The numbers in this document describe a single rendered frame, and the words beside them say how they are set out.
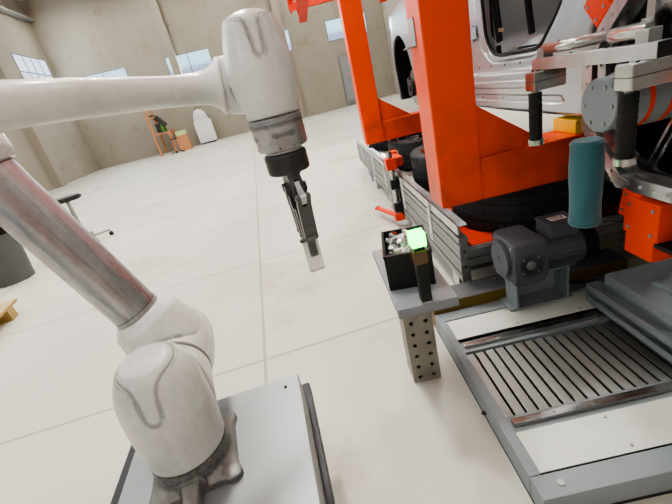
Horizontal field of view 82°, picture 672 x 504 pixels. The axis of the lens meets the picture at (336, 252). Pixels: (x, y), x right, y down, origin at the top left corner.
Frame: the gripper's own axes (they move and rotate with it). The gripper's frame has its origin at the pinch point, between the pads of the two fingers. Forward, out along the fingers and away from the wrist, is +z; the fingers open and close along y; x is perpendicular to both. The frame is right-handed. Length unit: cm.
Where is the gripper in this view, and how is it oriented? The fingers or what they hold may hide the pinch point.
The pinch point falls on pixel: (313, 253)
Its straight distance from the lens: 74.9
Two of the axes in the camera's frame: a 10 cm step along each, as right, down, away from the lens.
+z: 2.3, 8.9, 4.0
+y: 3.1, 3.2, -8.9
